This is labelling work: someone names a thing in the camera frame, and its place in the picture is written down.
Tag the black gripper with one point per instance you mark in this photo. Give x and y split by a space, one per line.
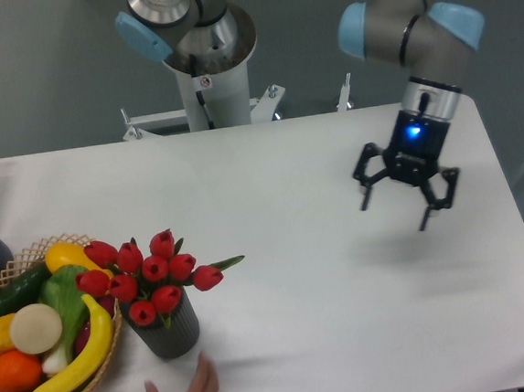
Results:
416 150

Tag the red tulip bouquet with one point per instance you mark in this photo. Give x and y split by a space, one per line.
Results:
150 286

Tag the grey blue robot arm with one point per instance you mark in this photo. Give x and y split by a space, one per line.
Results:
207 45

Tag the dark grey ribbed vase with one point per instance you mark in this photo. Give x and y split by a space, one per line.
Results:
173 338

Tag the purple red eggplant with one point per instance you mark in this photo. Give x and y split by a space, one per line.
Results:
107 302

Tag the yellow banana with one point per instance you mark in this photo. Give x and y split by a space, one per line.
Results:
92 356

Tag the yellow squash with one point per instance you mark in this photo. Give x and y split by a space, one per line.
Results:
63 254

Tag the green bok choy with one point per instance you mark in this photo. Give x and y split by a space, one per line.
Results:
60 292

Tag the woven wicker basket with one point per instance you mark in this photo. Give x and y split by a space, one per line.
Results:
35 254

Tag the green cucumber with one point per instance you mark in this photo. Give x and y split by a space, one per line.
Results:
23 289

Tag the beige round radish slice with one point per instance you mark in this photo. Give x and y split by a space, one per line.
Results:
35 329

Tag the orange fruit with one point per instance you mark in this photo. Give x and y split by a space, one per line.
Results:
19 372

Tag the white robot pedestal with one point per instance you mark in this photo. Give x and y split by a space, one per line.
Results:
210 102

